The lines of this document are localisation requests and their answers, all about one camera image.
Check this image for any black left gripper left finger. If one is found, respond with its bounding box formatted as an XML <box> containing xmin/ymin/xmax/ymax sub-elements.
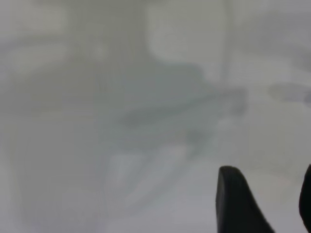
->
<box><xmin>215</xmin><ymin>166</ymin><xmax>276</xmax><ymax>233</ymax></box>

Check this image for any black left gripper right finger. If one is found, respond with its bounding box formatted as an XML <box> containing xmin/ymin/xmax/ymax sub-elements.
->
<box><xmin>298</xmin><ymin>164</ymin><xmax>311</xmax><ymax>233</ymax></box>

